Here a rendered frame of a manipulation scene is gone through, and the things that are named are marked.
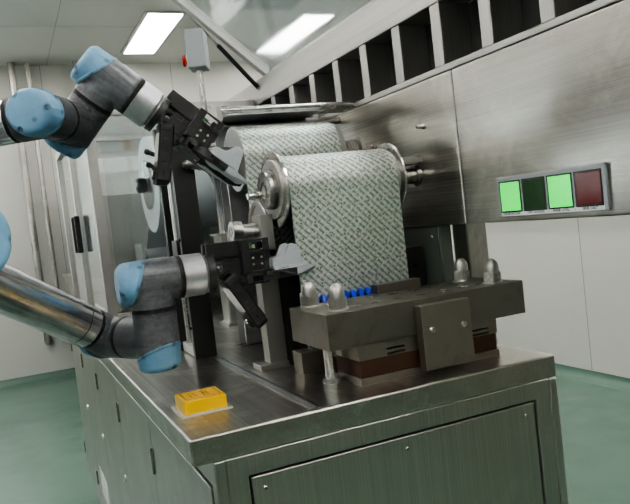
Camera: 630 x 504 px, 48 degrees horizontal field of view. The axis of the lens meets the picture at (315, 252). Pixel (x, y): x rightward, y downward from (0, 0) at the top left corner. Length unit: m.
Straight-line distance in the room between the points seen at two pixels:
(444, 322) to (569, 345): 3.55
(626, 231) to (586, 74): 3.17
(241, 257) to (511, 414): 0.54
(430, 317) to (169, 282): 0.45
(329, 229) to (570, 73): 0.51
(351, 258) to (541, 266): 3.50
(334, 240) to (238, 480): 0.51
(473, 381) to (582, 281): 3.38
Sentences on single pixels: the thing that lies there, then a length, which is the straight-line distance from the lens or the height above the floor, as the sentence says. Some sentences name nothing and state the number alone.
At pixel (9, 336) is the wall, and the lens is 6.84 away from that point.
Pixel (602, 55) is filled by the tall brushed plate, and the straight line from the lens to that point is 1.14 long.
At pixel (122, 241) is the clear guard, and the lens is 2.29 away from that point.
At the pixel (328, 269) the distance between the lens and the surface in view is 1.36.
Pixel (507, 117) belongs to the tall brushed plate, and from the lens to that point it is 1.29.
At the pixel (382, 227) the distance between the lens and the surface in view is 1.41.
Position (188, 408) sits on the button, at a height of 0.91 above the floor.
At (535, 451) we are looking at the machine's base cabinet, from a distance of 1.34.
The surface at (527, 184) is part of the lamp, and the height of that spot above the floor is 1.20.
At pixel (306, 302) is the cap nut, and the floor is 1.04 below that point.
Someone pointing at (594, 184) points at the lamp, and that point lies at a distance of 1.14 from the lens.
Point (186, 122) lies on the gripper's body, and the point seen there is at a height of 1.39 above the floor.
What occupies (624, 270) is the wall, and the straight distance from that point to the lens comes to 4.34.
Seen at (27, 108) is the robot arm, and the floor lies 1.41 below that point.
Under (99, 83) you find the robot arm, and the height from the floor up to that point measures 1.46.
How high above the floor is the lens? 1.19
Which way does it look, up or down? 3 degrees down
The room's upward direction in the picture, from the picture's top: 7 degrees counter-clockwise
